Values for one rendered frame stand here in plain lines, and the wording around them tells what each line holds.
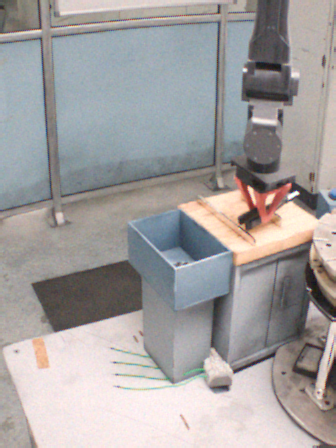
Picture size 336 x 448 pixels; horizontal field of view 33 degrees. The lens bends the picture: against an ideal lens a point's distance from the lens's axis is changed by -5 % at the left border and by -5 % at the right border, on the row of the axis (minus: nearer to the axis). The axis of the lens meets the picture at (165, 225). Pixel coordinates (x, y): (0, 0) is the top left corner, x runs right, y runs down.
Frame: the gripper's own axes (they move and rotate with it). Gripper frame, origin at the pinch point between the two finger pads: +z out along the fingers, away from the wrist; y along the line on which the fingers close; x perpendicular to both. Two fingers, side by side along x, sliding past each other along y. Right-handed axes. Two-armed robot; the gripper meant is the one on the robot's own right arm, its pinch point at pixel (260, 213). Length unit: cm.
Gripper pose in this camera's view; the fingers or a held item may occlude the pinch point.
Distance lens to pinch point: 100.6
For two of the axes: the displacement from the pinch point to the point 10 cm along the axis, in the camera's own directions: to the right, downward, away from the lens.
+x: 8.7, -2.9, 4.1
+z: 0.3, 8.4, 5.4
